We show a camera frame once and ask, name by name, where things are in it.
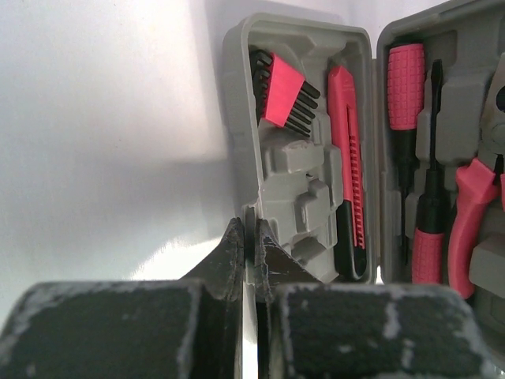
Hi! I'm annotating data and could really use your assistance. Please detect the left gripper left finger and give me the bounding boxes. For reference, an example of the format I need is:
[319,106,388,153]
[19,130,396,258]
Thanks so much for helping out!
[1,218,245,378]

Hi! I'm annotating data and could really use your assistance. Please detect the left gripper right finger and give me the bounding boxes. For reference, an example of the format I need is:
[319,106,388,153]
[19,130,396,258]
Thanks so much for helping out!
[255,220,498,378]

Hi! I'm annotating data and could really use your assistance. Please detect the red screwdriver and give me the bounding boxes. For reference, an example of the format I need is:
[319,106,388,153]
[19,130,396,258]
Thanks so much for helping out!
[411,59,449,284]
[387,43,425,261]

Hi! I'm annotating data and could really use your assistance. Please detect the red utility knife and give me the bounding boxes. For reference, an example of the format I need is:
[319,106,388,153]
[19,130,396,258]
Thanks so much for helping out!
[327,66,367,281]

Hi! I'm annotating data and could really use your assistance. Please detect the grey plastic tool case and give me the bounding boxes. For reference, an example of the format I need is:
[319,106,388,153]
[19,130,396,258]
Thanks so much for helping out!
[220,0,505,317]

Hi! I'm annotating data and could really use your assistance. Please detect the red black pliers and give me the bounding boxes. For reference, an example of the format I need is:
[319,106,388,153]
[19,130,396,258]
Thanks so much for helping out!
[447,56,504,299]

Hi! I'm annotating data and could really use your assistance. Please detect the red hex key set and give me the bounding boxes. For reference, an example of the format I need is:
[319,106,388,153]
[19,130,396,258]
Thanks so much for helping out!
[249,49,320,137]

